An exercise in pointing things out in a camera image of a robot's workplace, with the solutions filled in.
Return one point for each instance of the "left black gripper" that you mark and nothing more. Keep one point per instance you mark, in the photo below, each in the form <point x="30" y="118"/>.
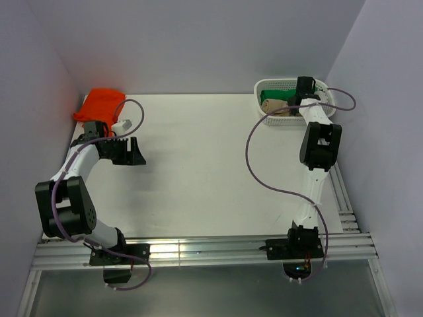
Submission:
<point x="133" y="157"/>

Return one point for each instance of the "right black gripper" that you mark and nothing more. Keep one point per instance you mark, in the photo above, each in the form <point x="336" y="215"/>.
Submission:
<point x="294" y="111"/>

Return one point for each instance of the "beige t-shirt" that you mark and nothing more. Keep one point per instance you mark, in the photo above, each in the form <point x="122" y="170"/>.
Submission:
<point x="279" y="107"/>

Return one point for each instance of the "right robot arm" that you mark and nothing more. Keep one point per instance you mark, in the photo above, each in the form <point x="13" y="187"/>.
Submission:
<point x="318" y="153"/>

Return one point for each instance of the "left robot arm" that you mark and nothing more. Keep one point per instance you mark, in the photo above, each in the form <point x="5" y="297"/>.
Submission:
<point x="65" y="207"/>

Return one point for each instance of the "white plastic basket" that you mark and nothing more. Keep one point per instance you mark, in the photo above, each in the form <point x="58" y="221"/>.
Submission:
<point x="286" y="84"/>

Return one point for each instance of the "rolled green t-shirt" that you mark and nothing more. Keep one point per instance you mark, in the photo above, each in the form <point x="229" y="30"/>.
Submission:
<point x="263" y="94"/>

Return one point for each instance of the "orange t-shirt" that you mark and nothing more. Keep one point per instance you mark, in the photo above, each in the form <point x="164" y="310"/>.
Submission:
<point x="101" y="105"/>

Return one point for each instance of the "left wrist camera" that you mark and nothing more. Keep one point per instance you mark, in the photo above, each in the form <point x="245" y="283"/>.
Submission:
<point x="121" y="127"/>

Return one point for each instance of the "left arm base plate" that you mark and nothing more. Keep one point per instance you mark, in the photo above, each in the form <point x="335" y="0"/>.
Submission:
<point x="133" y="254"/>

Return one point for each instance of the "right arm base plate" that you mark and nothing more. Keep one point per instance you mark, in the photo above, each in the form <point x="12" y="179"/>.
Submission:
<point x="281" y="249"/>

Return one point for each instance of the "aluminium rail frame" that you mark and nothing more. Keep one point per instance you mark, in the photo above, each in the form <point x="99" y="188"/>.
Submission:
<point x="216" y="276"/>

